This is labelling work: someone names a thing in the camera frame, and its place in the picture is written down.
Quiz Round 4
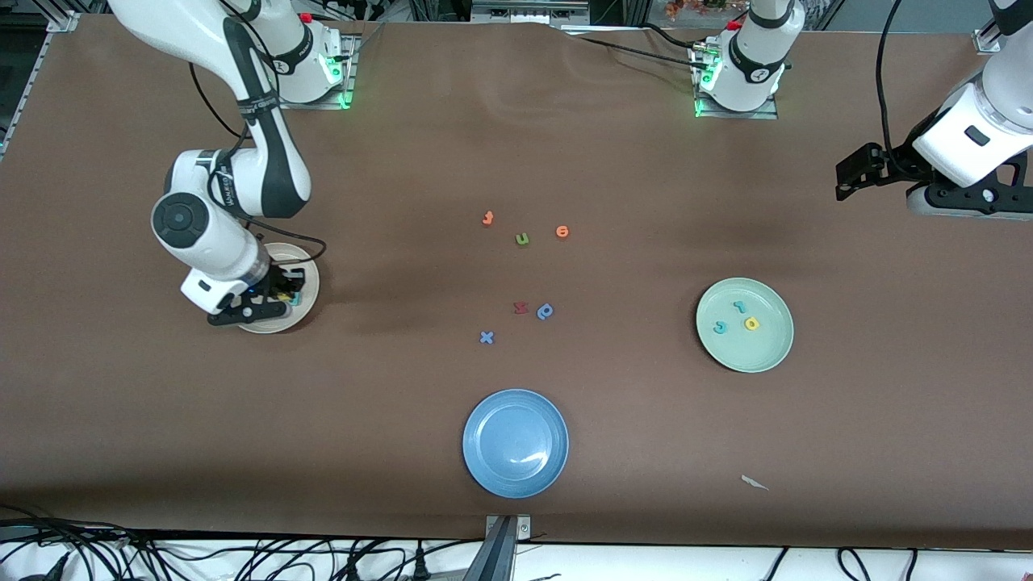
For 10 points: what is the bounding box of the beige brown plate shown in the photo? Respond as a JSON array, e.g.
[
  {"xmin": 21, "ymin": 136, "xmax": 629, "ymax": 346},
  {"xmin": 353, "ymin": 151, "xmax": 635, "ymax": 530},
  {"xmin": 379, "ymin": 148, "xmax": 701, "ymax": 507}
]
[{"xmin": 239, "ymin": 243, "xmax": 320, "ymax": 335}]

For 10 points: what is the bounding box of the light green plate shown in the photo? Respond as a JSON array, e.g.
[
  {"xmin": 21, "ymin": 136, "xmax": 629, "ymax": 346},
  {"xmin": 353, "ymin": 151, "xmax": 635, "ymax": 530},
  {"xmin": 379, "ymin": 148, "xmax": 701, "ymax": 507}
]
[{"xmin": 696, "ymin": 278, "xmax": 795, "ymax": 374}]

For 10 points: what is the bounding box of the orange dried plant decoration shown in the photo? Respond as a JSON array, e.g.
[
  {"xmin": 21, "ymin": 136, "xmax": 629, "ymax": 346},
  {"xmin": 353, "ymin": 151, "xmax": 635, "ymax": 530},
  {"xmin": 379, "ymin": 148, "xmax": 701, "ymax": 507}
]
[{"xmin": 666, "ymin": 0, "xmax": 747, "ymax": 19}]

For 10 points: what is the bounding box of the blue plate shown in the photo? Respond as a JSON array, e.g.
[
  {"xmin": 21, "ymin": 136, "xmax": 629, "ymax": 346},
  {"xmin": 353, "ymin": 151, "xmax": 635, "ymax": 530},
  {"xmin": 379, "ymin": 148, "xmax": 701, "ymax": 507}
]
[{"xmin": 462, "ymin": 389, "xmax": 570, "ymax": 499}]

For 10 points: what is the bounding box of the grey metal equipment box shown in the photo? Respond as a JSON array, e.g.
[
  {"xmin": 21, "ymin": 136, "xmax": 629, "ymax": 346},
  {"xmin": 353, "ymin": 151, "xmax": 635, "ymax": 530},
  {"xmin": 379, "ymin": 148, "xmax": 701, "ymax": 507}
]
[{"xmin": 472, "ymin": 0, "xmax": 590, "ymax": 23}]

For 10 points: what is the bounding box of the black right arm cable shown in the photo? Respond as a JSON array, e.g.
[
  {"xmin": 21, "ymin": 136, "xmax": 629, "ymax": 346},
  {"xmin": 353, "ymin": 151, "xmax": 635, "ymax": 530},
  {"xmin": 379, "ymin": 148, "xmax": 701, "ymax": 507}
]
[{"xmin": 187, "ymin": 0, "xmax": 328, "ymax": 263}]

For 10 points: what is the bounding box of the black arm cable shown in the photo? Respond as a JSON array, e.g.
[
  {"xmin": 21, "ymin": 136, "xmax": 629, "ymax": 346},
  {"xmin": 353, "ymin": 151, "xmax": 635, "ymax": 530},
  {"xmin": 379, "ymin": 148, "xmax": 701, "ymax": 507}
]
[
  {"xmin": 187, "ymin": 0, "xmax": 328, "ymax": 263},
  {"xmin": 876, "ymin": 0, "xmax": 909, "ymax": 174}
]

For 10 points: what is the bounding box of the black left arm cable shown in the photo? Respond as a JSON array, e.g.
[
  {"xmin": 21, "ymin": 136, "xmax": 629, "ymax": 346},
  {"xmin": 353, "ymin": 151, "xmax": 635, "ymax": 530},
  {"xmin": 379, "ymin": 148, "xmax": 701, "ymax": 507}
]
[{"xmin": 876, "ymin": 0, "xmax": 909, "ymax": 174}]

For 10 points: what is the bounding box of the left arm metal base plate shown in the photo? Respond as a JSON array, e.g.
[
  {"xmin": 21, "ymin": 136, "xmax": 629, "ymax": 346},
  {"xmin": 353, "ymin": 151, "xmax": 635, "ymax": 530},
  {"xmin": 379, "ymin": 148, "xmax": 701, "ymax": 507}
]
[{"xmin": 694, "ymin": 44, "xmax": 780, "ymax": 120}]

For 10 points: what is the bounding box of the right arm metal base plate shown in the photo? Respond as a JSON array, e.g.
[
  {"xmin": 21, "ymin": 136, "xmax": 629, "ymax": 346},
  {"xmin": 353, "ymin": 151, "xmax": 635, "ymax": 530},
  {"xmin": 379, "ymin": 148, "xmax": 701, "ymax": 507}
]
[{"xmin": 269, "ymin": 36, "xmax": 358, "ymax": 110}]

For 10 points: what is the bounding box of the black base power cable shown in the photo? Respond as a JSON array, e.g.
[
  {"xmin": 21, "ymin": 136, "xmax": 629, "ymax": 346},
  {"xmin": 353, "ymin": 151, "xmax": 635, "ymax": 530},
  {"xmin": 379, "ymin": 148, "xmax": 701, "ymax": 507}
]
[{"xmin": 565, "ymin": 23, "xmax": 711, "ymax": 69}]

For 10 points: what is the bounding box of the black plug cable bundle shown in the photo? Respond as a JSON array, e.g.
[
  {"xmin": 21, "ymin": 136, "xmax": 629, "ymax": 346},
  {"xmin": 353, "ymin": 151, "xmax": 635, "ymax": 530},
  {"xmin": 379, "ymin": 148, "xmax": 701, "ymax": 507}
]
[{"xmin": 242, "ymin": 539, "xmax": 461, "ymax": 581}]

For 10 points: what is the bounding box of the black floor cable bundle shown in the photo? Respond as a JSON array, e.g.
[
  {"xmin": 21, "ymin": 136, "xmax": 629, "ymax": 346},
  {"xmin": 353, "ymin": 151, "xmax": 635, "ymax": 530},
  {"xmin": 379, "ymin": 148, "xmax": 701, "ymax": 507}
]
[{"xmin": 0, "ymin": 504, "xmax": 174, "ymax": 581}]

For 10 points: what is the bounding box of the grey metal bracket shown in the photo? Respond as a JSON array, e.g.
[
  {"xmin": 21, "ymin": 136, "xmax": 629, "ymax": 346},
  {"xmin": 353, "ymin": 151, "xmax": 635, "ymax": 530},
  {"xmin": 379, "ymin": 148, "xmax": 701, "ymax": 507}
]
[{"xmin": 485, "ymin": 515, "xmax": 532, "ymax": 541}]

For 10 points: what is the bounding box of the black camera stand pole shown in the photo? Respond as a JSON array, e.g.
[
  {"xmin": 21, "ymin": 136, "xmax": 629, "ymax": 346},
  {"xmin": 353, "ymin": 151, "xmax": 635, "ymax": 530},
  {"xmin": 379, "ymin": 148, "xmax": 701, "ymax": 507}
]
[{"xmin": 464, "ymin": 516, "xmax": 517, "ymax": 581}]

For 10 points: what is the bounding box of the looped black floor cable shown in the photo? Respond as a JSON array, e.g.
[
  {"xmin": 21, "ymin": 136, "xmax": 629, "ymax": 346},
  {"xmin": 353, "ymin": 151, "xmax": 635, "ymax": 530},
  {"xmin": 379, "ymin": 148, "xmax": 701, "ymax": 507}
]
[{"xmin": 838, "ymin": 547, "xmax": 874, "ymax": 581}]

